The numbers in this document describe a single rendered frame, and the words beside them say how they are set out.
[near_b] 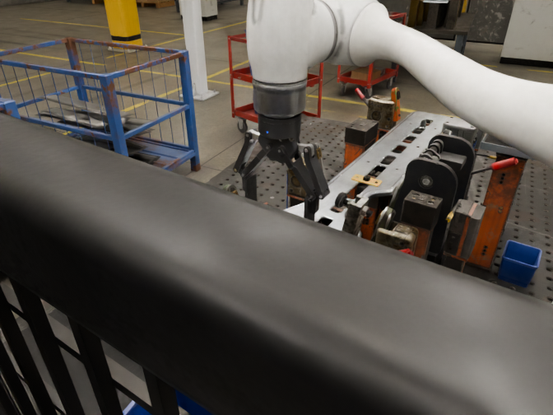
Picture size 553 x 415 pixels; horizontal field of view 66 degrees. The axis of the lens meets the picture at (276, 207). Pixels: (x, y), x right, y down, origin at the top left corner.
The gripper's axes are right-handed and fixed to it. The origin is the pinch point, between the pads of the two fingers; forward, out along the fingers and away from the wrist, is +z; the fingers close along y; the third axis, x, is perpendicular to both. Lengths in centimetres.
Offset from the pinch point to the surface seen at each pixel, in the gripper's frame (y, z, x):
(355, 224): -16.8, -4.2, 1.9
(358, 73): 167, 85, -428
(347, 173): 7, 14, -48
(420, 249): -23.4, 13.4, -21.9
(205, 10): 735, 87, -793
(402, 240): -21.0, 7.4, -14.8
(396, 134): 5, 13, -86
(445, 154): -20.9, -2.2, -40.6
